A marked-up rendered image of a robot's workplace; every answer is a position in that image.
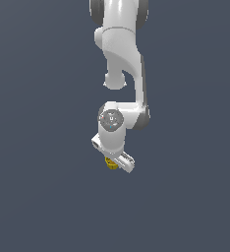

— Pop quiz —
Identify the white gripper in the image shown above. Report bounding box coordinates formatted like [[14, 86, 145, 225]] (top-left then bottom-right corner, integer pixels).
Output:
[[90, 134, 136, 174]]

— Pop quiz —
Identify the small yellow object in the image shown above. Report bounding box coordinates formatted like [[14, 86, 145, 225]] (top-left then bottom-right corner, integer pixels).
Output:
[[104, 157, 119, 170]]

